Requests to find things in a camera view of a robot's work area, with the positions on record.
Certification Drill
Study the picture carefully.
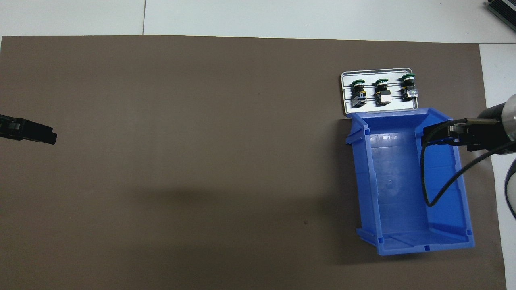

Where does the green push button switch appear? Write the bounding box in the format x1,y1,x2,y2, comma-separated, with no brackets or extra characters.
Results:
350,79,367,108
400,73,420,101
374,79,393,107

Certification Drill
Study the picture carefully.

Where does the brown paper table mat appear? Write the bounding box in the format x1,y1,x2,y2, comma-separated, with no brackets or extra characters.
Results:
0,35,508,290

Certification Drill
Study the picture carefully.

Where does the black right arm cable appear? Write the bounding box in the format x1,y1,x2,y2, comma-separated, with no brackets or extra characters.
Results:
420,118,516,207

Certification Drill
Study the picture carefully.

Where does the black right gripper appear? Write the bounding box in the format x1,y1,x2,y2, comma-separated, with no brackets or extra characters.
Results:
423,103,516,152

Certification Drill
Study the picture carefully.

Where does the silver metal tray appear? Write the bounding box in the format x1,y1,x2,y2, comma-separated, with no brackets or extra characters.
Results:
341,68,419,117

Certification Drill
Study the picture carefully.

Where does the blue plastic storage bin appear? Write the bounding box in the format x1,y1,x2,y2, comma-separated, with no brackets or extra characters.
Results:
345,107,475,256

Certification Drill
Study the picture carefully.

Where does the black ridged metal device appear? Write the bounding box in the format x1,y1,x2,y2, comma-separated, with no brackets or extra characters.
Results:
486,0,516,27

